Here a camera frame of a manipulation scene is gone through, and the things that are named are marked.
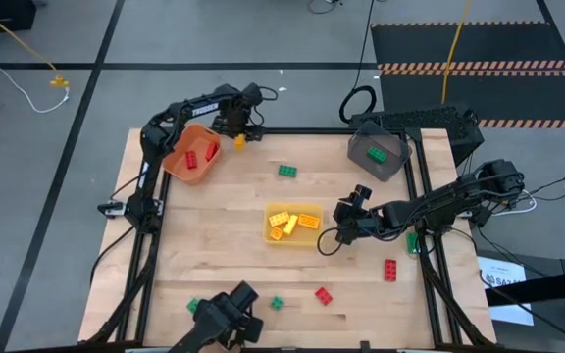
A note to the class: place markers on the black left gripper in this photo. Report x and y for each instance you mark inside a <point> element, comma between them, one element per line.
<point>236,113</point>

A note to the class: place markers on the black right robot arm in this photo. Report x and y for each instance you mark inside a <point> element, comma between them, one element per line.
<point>434,206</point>

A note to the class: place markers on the orange plastic bin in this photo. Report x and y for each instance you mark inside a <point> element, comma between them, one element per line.
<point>179,169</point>

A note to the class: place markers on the black hazard-striped floor mat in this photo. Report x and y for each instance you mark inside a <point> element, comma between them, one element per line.
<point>508,98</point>
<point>508,44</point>

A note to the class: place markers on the small tall yellow toy brick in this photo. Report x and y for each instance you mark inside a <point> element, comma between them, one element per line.
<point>240,141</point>

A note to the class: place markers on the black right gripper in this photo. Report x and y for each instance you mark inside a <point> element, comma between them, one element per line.
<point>366,220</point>

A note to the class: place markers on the black metal beam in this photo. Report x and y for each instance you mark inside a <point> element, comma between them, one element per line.
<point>547,289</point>

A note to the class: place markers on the grey side cabinet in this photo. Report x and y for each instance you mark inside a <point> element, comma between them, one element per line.
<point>552,333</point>

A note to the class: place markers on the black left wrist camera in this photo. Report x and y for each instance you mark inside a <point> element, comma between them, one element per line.
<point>253,93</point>

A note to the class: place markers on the small square yellow toy brick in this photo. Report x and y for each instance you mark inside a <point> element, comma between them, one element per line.
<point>276,233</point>

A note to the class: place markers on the small square green toy brick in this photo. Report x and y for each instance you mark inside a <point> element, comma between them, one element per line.
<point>192,306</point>
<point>277,303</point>

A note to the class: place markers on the grey translucent plastic bin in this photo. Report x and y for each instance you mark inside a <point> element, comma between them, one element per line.
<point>390,169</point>

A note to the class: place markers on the yellow translucent plastic bin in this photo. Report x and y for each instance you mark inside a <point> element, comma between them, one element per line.
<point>307,237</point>

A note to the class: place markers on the red toy brick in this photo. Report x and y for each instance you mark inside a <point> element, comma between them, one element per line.
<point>211,151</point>
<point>323,296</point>
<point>390,270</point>
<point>191,160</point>

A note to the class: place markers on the white paper sign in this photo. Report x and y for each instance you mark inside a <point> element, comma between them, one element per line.
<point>503,268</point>

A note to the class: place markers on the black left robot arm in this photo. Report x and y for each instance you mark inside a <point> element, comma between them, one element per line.
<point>199,109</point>

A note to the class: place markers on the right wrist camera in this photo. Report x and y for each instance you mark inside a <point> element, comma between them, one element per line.
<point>361,195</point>

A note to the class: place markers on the black aluminium table frame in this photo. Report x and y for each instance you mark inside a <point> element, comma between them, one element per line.
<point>312,131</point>

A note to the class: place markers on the orange-yellow toy brick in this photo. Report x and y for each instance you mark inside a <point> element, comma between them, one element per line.
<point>309,221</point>

